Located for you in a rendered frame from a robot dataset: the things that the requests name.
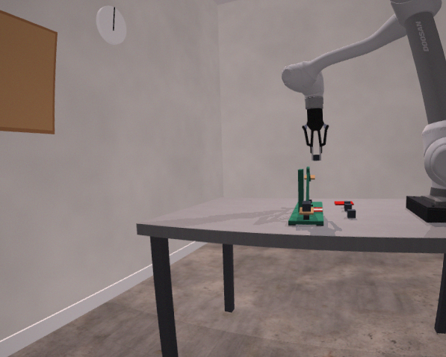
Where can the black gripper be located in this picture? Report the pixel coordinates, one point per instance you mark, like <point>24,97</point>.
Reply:
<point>315,123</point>

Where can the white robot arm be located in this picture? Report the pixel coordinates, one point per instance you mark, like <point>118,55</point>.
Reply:
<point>413,18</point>

